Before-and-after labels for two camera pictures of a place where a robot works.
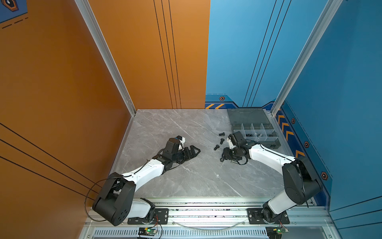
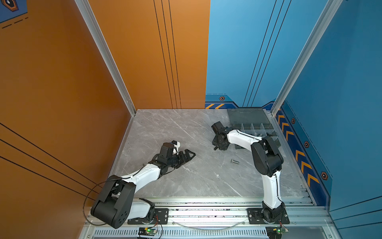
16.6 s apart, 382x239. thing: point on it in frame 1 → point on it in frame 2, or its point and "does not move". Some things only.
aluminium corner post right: x=331 y=8 does not move
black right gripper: x=226 y=155 → x=214 y=142
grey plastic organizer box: x=255 y=125 does not move
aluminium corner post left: x=86 y=11 does not move
